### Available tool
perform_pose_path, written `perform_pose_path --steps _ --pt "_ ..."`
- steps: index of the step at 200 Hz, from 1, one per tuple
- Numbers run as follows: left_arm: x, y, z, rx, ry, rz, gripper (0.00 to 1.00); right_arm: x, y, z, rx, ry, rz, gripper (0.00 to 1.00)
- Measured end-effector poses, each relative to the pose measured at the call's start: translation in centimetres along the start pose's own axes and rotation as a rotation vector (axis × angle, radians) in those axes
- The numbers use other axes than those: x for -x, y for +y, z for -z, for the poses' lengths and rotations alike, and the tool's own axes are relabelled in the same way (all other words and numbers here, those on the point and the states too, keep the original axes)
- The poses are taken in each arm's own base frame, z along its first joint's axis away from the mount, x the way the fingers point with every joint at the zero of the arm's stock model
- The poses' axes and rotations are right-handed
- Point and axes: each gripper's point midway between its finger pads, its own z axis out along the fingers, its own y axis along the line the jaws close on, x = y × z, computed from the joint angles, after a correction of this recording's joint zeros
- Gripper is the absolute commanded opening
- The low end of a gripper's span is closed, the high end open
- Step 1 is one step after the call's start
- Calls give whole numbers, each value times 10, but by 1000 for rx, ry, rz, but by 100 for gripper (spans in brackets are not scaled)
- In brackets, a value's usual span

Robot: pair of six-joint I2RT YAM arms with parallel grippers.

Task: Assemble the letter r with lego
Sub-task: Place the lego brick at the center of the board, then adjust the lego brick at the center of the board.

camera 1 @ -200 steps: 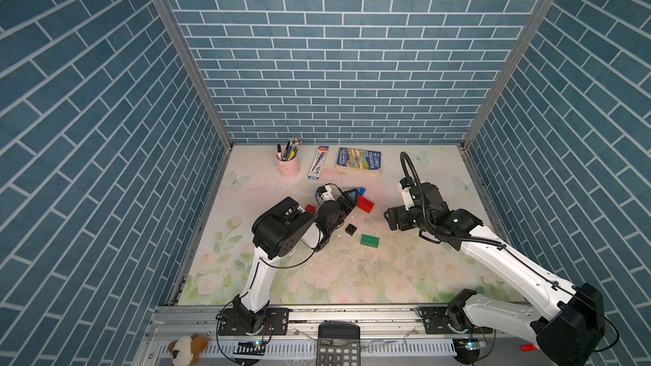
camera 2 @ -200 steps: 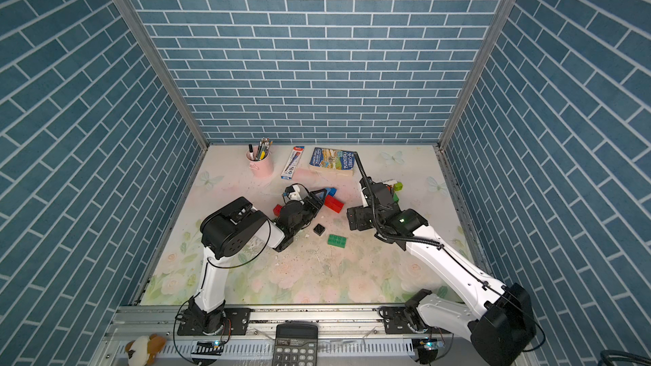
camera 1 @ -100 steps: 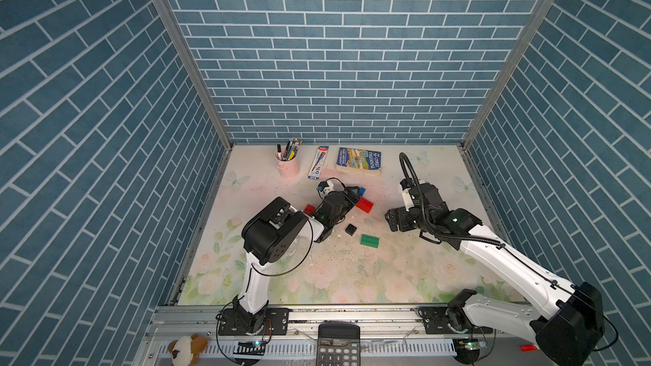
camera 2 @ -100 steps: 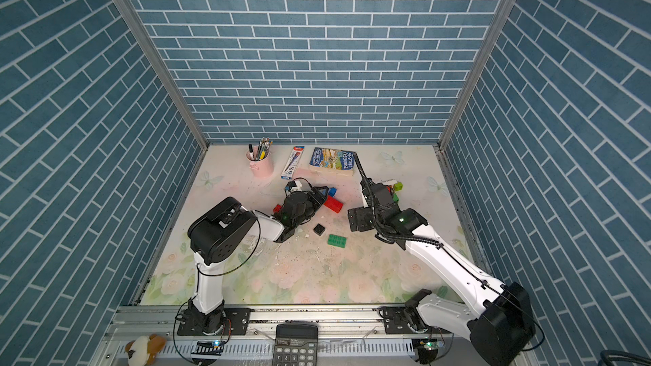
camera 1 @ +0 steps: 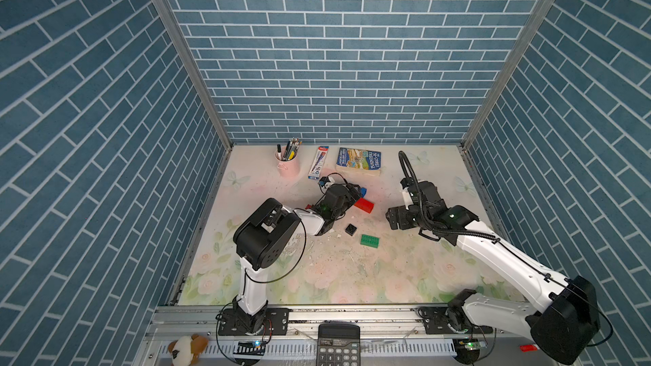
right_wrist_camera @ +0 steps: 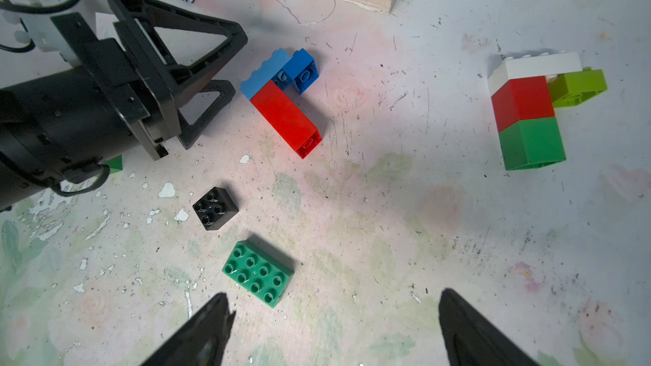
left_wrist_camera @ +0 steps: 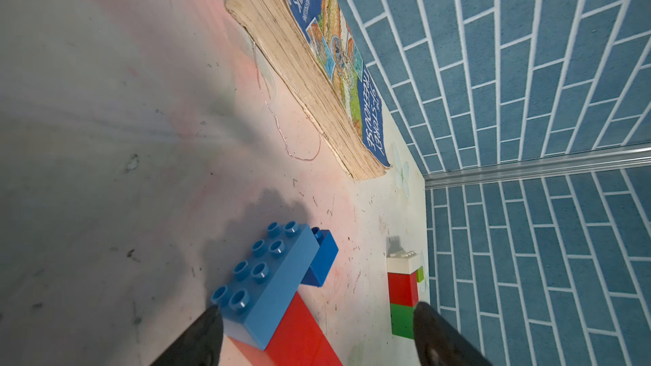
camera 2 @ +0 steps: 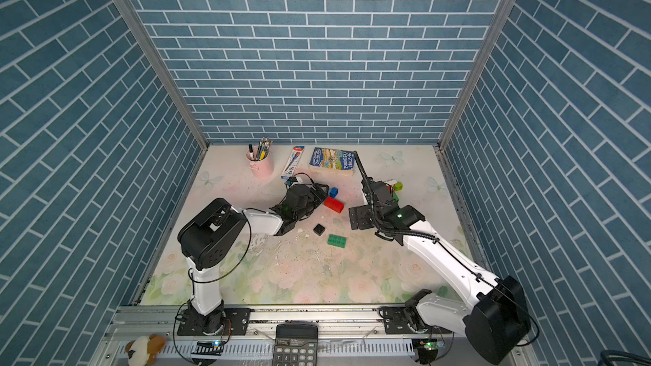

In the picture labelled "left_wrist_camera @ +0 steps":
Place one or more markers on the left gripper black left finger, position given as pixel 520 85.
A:
pixel 200 344

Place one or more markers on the white long lego brick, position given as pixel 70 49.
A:
pixel 403 262

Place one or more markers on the green lego brick back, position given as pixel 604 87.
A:
pixel 402 320

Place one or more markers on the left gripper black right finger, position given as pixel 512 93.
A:
pixel 438 343

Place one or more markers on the lime green lego brick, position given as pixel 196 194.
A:
pixel 420 275

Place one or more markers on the red lego brick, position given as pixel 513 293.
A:
pixel 402 289
pixel 298 340

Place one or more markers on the blue long lego brick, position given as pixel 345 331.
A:
pixel 262 286

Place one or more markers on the blue small lego brick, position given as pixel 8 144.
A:
pixel 321 265

